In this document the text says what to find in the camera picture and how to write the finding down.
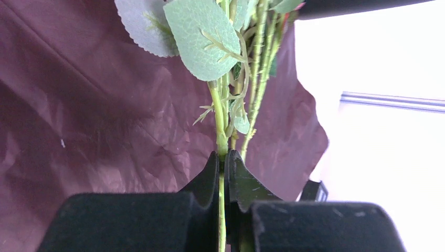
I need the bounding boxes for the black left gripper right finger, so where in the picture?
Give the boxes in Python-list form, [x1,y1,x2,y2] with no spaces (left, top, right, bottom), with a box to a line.
[224,150,405,251]

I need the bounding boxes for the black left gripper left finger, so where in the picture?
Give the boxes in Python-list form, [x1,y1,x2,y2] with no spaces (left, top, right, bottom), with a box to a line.
[37,152,219,251]

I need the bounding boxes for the red paper bouquet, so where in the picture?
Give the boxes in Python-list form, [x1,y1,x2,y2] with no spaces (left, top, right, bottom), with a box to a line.
[1,1,329,251]

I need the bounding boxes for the pink white rose stems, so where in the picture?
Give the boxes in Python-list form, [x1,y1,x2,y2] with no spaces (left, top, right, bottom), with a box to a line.
[114,0,306,252]

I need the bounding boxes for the black cylindrical vase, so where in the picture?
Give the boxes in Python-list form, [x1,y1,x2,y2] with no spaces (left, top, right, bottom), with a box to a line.
[298,0,430,20]

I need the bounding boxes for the black white checkerboard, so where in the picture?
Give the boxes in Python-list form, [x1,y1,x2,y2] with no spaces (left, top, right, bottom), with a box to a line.
[299,180,329,202]

